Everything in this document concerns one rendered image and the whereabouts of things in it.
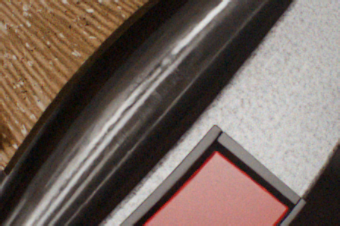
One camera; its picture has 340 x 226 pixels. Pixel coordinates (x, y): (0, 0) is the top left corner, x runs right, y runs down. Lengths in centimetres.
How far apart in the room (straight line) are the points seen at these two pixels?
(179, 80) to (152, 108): 2
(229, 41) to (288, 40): 4
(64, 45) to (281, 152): 13
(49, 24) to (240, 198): 15
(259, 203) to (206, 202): 3
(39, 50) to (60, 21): 2
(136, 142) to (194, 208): 5
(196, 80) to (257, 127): 4
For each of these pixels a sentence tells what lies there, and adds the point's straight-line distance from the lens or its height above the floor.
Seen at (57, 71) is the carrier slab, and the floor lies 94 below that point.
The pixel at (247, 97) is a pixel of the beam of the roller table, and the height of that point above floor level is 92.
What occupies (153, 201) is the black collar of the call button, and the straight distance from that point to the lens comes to 42.
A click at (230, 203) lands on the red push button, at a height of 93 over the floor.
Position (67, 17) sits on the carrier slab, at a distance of 46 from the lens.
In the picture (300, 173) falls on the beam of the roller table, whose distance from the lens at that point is 45.
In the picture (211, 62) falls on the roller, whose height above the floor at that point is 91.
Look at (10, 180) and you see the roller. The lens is 46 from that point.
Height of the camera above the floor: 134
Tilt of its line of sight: 72 degrees down
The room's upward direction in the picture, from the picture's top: 3 degrees counter-clockwise
